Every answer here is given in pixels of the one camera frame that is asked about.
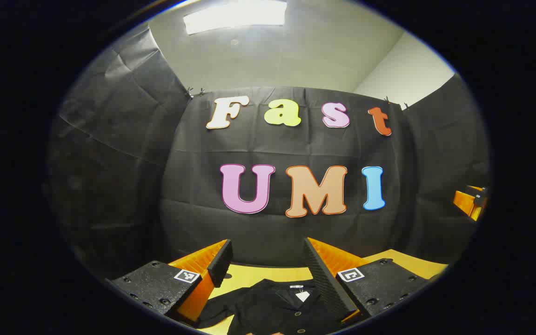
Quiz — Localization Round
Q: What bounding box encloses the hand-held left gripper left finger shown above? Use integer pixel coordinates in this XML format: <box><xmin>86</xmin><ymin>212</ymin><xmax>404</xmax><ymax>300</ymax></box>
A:
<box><xmin>105</xmin><ymin>239</ymin><xmax>234</xmax><ymax>326</ymax></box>

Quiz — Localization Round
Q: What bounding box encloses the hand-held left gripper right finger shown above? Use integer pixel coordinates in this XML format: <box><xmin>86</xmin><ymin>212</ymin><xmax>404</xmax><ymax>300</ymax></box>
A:
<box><xmin>303</xmin><ymin>237</ymin><xmax>434</xmax><ymax>324</ymax></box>

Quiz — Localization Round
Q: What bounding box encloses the black button cardigan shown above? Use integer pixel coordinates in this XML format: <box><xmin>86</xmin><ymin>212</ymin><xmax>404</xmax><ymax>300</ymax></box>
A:
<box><xmin>196</xmin><ymin>278</ymin><xmax>348</xmax><ymax>335</ymax></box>

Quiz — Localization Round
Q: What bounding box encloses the black backdrop cloth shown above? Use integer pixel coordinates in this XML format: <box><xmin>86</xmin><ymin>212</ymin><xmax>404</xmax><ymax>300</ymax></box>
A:
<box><xmin>45</xmin><ymin>23</ymin><xmax>491</xmax><ymax>284</ymax></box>

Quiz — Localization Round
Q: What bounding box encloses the ceiling light panel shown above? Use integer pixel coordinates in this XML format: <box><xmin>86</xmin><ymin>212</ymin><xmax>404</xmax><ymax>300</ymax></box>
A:
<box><xmin>183</xmin><ymin>0</ymin><xmax>288</xmax><ymax>35</ymax></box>

